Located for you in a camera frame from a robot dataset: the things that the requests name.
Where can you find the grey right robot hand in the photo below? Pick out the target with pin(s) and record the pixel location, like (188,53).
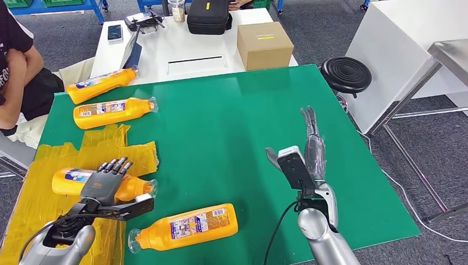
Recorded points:
(315,157)

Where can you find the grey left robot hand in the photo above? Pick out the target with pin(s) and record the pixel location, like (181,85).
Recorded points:
(102,186)

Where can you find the orange detergent bottle clear cap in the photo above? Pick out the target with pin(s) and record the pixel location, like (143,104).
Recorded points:
(98,86)
(113,113)
(69,183)
(190,226)

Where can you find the person's forearm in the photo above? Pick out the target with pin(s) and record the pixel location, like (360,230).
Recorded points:
(12,98)

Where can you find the clear plastic hand wrap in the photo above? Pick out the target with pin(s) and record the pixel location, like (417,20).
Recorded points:
(316,157)

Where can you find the yellow plastic film sheet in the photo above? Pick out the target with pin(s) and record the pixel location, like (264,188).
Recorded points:
(44,219)

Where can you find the black round stool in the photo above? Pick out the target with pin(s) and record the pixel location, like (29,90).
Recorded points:
(345,74)

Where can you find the grey bench seat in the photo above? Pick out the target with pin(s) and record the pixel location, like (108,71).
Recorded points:
(14,150)

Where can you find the person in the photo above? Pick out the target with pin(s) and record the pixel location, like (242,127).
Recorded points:
(241,3)
(40,91)

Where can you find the brown cardboard box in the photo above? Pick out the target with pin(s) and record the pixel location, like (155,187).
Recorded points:
(265,49)

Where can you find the white cabinet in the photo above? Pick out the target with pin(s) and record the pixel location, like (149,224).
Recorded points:
(395,44)

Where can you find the tablet in dark cover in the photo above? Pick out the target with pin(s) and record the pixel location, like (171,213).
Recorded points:
(133,51)

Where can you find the smartphone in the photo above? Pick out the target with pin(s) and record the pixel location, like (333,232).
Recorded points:
(115,33)

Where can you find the green plastic crate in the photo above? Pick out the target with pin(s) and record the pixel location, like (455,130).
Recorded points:
(64,2)
(261,3)
(16,2)

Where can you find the white desk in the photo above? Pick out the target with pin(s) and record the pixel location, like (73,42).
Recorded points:
(183,44)

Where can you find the black remote controller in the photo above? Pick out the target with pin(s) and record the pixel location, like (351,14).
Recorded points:
(142,20)

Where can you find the black carrying case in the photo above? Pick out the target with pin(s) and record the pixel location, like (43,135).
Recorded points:
(208,17)

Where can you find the blue metal trolley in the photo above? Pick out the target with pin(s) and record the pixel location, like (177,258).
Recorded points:
(55,9)

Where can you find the blue steel shelf rack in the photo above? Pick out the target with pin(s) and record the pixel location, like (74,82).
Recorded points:
(140,5)

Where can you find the clear plastic drink cup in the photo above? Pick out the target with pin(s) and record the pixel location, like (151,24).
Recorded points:
(177,12)

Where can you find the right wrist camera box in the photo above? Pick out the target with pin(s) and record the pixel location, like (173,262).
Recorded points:
(294,170)

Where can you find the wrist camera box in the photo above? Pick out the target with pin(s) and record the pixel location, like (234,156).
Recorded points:
(294,170)
(137,208)

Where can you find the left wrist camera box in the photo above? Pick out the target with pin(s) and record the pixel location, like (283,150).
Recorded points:
(137,208)

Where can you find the steel frame table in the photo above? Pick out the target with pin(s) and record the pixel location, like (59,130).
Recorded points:
(451,55)

